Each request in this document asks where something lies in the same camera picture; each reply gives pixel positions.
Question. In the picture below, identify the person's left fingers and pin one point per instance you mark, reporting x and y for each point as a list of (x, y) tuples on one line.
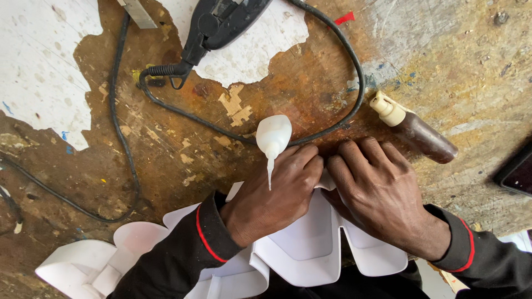
[(305, 164)]

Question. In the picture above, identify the white glue bottle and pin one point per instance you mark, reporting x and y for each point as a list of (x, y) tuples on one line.
[(273, 133)]

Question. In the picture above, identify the person's left hand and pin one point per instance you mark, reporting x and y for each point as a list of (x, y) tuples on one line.
[(266, 207)]

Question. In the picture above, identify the black electric hand tool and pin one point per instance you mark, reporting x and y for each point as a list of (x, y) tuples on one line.
[(216, 29)]

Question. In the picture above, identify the person's right hand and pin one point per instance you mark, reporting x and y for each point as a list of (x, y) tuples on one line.
[(382, 199)]

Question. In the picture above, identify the brown bottle with cream cap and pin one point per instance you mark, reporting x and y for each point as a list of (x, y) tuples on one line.
[(424, 135)]

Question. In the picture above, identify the white plastic channel letter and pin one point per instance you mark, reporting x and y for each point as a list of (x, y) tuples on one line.
[(307, 249)]

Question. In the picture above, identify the person's dark clothing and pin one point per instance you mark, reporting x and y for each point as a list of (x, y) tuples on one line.
[(353, 286)]

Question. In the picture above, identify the black phone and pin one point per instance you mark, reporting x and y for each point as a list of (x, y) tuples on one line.
[(517, 174)]

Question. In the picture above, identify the metal blade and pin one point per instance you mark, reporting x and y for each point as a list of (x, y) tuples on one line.
[(137, 12)]

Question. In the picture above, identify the red scrap piece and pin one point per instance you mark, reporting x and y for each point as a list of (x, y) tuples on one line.
[(345, 18)]

